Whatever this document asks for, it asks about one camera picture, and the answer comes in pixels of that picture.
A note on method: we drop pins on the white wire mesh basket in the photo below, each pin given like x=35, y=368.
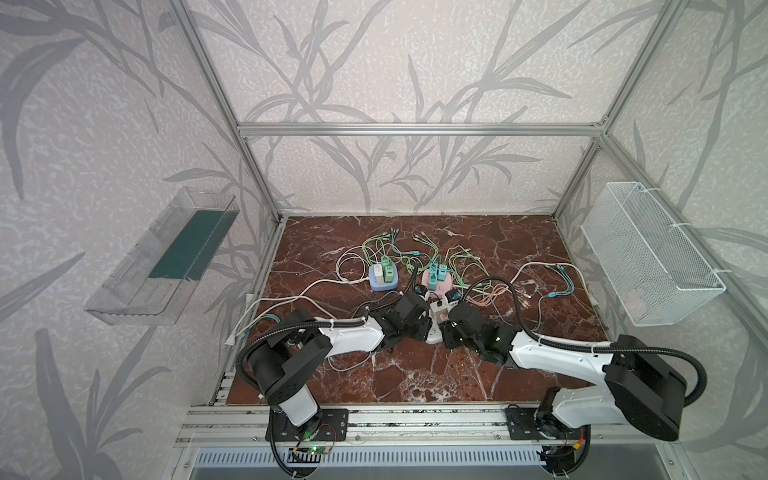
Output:
x=658, y=275

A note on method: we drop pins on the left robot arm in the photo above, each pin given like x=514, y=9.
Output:
x=280, y=362

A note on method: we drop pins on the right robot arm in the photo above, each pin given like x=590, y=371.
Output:
x=626, y=381

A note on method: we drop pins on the pink power strip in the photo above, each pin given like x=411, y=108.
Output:
x=435, y=285

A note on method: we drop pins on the white power strip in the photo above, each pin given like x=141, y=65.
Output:
x=438, y=313

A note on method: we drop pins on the blue power strip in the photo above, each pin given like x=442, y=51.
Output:
x=382, y=286

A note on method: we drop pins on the clear plastic wall tray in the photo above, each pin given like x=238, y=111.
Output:
x=155, y=281

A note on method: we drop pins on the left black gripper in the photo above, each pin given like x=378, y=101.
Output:
x=417, y=302

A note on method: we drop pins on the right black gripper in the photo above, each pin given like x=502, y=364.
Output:
x=453, y=309

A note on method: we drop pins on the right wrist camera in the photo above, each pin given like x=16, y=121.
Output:
x=453, y=296

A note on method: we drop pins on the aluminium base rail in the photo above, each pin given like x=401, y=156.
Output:
x=430, y=424

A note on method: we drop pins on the green charger on blue strip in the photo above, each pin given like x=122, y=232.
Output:
x=389, y=270

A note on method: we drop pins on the white charger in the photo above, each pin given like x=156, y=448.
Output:
x=377, y=273

